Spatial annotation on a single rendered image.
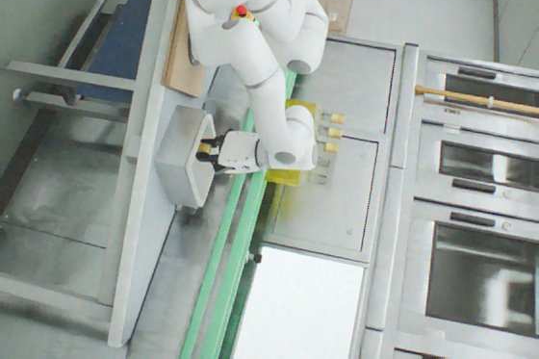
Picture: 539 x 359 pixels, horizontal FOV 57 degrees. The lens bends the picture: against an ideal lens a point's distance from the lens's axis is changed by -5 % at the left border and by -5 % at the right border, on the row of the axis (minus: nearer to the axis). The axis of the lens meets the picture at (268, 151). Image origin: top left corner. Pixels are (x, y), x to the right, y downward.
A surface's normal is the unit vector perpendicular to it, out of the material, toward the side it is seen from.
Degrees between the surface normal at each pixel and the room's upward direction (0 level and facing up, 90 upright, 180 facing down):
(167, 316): 90
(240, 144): 106
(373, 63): 90
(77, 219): 90
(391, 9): 90
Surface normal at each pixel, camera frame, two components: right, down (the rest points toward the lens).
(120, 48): -0.03, -0.53
